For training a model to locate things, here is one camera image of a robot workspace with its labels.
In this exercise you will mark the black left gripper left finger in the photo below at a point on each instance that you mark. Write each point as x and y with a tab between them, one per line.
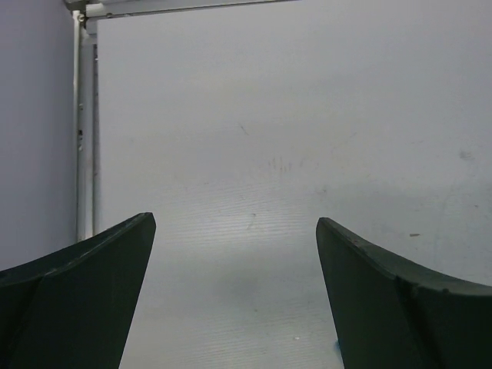
73	308

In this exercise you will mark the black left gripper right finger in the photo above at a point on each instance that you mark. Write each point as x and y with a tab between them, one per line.
390	312

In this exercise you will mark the aluminium table edge frame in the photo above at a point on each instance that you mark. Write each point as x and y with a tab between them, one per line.
86	15

